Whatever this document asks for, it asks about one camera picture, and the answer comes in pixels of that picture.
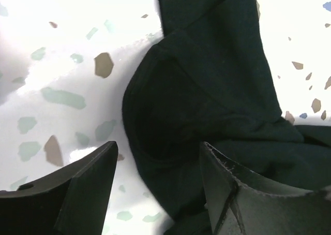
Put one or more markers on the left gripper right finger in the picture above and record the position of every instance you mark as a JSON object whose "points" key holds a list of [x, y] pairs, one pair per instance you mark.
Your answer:
{"points": [[240, 201]]}

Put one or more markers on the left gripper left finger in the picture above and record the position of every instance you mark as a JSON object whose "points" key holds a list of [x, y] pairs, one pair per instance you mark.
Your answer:
{"points": [[72, 200]]}

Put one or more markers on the black t shirt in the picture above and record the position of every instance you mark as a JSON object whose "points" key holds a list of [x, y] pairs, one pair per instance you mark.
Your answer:
{"points": [[209, 81]]}

